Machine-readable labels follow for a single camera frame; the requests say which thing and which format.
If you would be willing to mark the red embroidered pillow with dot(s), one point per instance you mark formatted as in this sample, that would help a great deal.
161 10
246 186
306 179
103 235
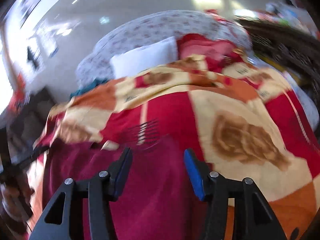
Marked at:
218 54

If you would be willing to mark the floral quilt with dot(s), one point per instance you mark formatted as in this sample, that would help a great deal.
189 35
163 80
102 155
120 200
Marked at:
153 28

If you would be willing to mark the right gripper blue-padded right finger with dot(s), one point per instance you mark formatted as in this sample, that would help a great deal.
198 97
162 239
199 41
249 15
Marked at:
253 216

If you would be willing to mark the teal cloth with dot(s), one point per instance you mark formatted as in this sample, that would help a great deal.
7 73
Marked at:
89 87

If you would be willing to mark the white pillow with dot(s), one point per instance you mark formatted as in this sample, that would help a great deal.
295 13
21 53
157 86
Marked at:
137 60

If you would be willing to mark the dark hanging cloth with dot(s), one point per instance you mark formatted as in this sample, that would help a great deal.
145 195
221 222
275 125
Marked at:
33 57

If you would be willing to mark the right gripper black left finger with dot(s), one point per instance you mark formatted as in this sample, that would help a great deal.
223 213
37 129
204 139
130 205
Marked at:
63 216

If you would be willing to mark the red orange patterned blanket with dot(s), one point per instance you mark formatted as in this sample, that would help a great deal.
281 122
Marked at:
244 122

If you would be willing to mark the maroon fleece garment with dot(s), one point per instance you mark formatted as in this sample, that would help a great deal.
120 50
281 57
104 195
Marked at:
158 201

